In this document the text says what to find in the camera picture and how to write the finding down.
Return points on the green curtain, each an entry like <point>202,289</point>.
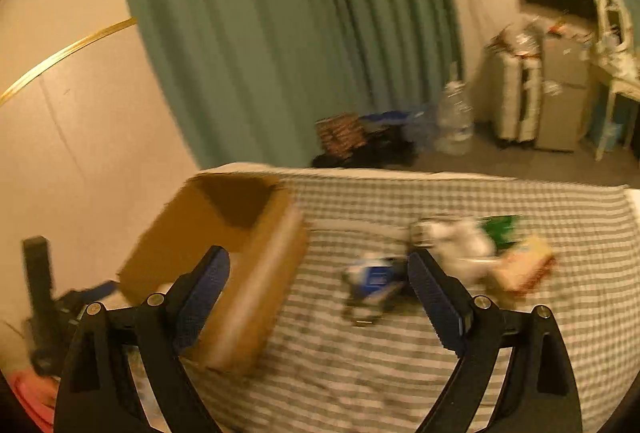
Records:
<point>275,38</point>

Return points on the grey checked cloth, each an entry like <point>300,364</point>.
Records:
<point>375,363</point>

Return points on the black bag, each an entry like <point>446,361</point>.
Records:
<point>380,150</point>

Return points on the green packet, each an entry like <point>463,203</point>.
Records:
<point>500,228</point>

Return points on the white dressing table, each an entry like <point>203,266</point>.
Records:
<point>615,63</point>

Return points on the brown cardboard box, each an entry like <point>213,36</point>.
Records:
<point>250,293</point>

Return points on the beige and orange packet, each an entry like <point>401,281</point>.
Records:
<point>525,268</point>

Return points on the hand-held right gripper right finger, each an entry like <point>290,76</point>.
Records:
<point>440,308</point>

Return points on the person's left forearm pink sleeve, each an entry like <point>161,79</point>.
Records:
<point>32,400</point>

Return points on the grey mini fridge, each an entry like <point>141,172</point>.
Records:
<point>562,98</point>

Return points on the blue flat item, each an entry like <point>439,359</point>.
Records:
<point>387,117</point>

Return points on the gold wall trim strip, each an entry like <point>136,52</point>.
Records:
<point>60,54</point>

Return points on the blue and white packet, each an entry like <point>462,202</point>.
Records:
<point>372,278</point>

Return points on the small blue-tinted bottle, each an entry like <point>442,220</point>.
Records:
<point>421,128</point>

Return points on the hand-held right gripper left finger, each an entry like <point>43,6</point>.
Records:
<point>202,303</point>

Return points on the white crumpled item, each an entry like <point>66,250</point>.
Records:
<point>462,240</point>

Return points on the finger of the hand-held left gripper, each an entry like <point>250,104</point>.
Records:
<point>102,289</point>

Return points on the large clear water bottle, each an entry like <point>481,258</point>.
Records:
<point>454,118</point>

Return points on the brown patterned bag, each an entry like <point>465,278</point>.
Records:
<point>341,135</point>

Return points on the white suitcase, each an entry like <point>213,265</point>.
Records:
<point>512,98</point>

